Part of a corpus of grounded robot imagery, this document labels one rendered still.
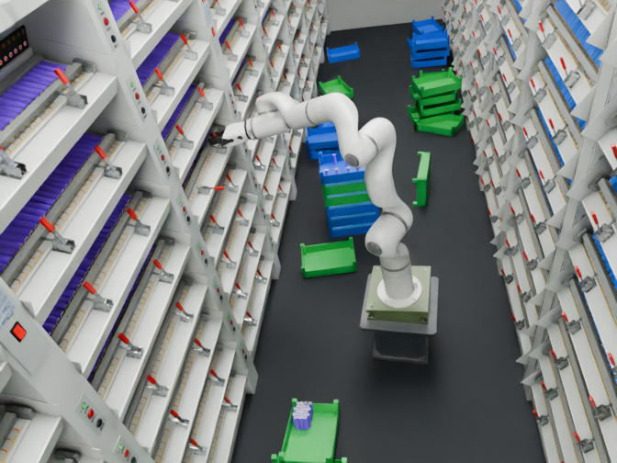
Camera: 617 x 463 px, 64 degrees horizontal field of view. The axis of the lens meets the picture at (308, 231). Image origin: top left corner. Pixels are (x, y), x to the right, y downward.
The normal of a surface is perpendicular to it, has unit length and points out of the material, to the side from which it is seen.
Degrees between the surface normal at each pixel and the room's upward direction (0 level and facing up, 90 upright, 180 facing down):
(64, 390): 90
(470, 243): 0
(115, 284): 20
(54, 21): 90
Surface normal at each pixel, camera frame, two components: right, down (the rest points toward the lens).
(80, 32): -0.11, 0.68
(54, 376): 0.98, -0.04
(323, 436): -0.11, -0.90
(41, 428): 0.20, -0.70
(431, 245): -0.15, -0.73
